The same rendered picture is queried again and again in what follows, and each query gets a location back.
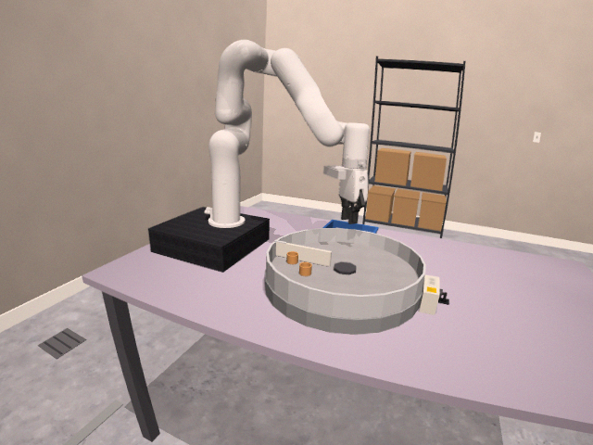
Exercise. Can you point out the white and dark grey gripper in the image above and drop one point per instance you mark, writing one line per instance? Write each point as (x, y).
(354, 187)

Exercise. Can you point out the bronze bushing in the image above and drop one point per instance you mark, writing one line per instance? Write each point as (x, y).
(292, 257)
(305, 268)

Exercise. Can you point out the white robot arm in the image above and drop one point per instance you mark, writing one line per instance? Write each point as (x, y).
(230, 109)

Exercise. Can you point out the blue shallow tray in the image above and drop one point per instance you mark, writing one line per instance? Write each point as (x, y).
(346, 225)

